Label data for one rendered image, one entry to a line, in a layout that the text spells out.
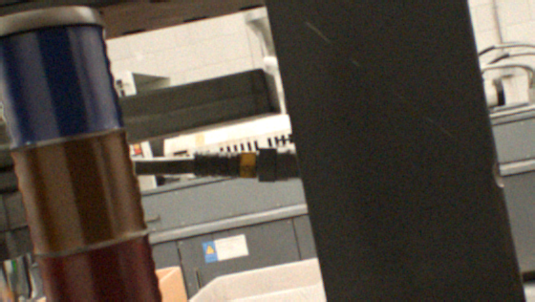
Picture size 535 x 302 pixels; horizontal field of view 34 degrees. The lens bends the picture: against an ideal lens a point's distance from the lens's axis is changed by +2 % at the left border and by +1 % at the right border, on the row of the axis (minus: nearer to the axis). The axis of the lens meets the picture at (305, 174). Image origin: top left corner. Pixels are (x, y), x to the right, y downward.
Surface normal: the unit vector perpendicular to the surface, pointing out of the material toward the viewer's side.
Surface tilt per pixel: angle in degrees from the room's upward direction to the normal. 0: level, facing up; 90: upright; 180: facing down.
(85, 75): 76
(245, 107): 90
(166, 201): 90
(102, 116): 104
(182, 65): 90
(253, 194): 90
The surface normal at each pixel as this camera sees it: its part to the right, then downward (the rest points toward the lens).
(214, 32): -0.11, 0.07
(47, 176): -0.29, -0.14
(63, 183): 0.06, 0.29
